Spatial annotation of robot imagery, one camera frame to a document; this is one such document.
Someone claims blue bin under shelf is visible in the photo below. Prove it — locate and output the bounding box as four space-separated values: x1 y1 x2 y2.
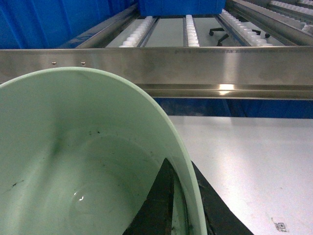
155 98 313 119

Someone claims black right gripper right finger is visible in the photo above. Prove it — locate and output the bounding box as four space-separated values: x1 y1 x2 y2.
190 162 253 235

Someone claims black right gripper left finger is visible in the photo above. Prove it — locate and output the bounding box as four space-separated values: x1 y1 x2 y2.
123 158 175 235

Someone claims printed code sticker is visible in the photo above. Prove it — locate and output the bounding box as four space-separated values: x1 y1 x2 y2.
271 217 289 233

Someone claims green bowl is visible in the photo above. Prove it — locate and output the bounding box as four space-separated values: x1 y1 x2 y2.
0 67 207 235

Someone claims large blue bin left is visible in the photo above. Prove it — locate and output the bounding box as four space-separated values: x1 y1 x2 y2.
0 0 137 49

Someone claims large blue bin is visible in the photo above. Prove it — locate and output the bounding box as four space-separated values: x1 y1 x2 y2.
138 0 226 16
0 0 137 49

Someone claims large blue bin centre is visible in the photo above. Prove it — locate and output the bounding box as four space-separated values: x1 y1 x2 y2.
138 0 226 16

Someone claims stainless steel roller shelf rack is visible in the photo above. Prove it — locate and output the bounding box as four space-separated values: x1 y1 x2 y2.
0 5 313 99

